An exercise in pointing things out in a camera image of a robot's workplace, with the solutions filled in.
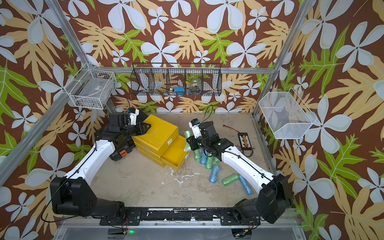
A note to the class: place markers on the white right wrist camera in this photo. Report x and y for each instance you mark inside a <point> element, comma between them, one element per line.
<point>194,125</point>

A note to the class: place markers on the yellow plastic drawer cabinet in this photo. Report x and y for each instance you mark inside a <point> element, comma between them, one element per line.
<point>157,139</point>

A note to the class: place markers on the black wire basket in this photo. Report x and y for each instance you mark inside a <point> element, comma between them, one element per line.
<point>178,80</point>

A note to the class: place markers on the green trash bag roll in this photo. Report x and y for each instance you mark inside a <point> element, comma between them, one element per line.
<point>209,163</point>
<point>197,155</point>
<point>187,146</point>
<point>231,179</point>

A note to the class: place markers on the white wire basket left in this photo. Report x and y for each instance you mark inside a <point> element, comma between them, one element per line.
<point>91,87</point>

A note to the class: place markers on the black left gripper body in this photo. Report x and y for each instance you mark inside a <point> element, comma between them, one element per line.
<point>132,131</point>

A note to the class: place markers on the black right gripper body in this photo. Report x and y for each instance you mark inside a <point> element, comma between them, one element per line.
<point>200,143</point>

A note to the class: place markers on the yellow drawer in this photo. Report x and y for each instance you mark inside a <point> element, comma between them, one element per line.
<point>175,155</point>

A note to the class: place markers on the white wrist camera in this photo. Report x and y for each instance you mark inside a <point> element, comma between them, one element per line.
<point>133,114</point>
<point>194,125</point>

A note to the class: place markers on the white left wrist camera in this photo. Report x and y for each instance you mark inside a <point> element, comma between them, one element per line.
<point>133,114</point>

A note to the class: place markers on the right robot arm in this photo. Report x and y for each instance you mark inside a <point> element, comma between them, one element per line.
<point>274,196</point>

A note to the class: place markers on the blue trash bag roll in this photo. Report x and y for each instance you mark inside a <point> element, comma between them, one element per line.
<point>204,158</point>
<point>246,186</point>
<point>214,174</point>

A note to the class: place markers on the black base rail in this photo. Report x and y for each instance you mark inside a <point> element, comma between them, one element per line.
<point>136,216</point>

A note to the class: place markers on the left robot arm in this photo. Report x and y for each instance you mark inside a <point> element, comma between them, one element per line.
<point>72,194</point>

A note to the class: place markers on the white mesh basket right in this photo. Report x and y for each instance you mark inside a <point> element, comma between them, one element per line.
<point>287,114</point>

